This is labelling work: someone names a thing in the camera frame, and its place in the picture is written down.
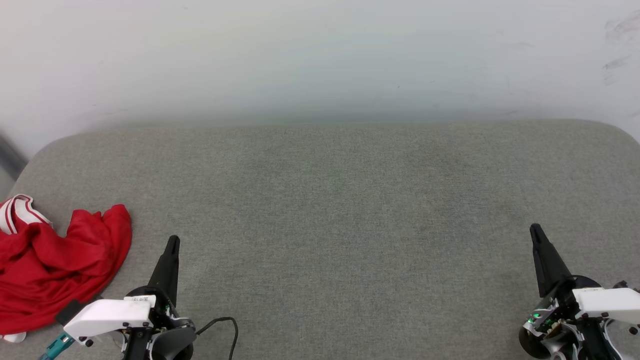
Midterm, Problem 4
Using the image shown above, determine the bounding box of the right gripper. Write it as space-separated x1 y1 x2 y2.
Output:
529 223 640 332

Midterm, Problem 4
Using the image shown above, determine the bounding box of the thin black cable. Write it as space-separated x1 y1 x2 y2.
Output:
195 316 240 360

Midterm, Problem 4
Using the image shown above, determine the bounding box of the teal cable connector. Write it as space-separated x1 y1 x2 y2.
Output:
39 332 77 360

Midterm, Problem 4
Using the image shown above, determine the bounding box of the grey fabric sofa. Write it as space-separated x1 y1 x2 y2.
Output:
0 119 640 360

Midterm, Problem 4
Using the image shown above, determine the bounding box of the red basketball jersey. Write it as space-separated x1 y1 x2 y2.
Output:
0 194 133 344

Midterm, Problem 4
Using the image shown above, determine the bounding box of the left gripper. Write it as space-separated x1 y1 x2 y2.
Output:
63 235 197 347

